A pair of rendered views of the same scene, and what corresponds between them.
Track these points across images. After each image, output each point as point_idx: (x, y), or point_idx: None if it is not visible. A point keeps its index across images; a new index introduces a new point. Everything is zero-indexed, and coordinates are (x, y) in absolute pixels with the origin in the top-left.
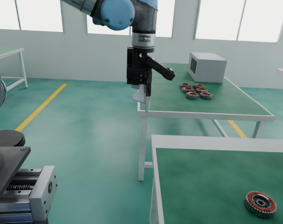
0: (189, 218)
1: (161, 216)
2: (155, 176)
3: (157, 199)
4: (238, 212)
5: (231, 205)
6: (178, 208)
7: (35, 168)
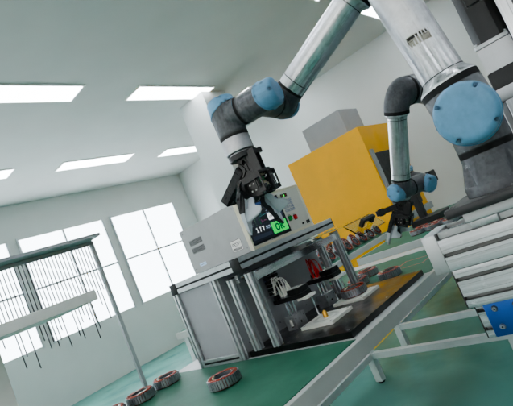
0: (305, 365)
1: (333, 362)
2: (290, 404)
3: (320, 375)
4: (251, 377)
5: (248, 382)
6: (306, 370)
7: (444, 229)
